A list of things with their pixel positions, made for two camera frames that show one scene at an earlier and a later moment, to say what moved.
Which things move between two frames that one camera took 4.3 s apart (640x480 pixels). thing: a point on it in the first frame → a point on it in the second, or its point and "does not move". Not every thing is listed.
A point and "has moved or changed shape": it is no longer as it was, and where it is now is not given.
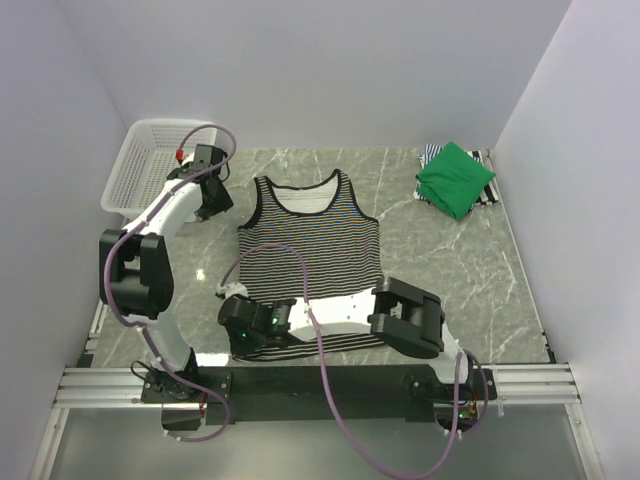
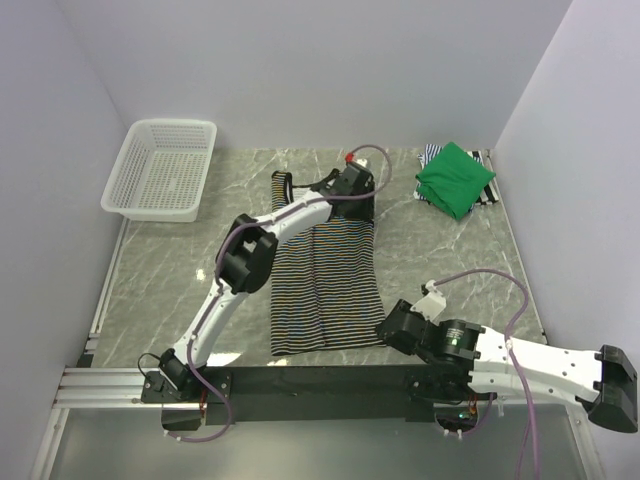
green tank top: [452, 180] does not move
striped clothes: [327, 260] has moved or changed shape
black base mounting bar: [294, 394] does not move
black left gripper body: [214, 205] → [362, 209]
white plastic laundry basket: [148, 157] does not move
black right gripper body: [246, 343] → [400, 348]
